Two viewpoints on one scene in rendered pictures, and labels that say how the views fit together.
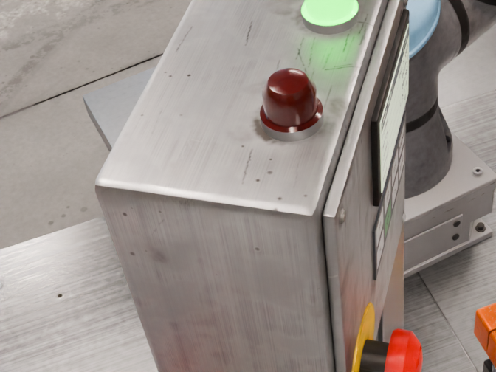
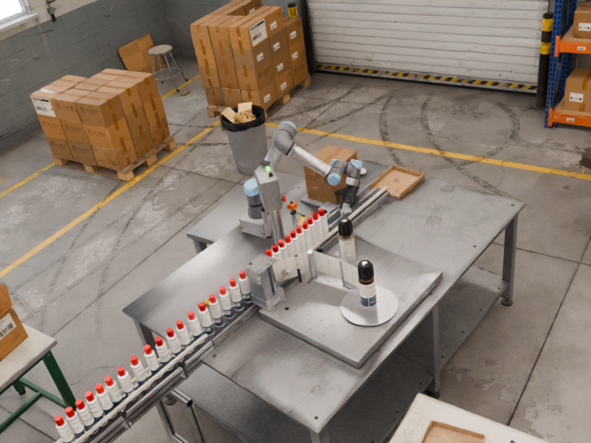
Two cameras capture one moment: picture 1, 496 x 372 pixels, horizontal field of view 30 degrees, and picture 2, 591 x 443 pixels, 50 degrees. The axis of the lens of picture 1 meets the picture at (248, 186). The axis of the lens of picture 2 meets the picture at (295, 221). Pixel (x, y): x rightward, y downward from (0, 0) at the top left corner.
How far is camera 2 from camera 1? 3.12 m
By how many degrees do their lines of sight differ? 27
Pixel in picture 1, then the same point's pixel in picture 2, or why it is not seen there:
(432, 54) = not seen: hidden behind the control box
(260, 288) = (273, 189)
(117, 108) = (196, 231)
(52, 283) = (207, 257)
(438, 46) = not seen: hidden behind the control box
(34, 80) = (109, 278)
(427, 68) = not seen: hidden behind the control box
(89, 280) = (215, 254)
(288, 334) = (276, 193)
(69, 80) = (121, 273)
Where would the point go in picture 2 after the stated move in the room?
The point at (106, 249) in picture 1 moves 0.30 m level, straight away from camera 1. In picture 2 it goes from (214, 250) to (183, 236)
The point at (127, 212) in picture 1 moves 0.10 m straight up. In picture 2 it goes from (263, 185) to (259, 169)
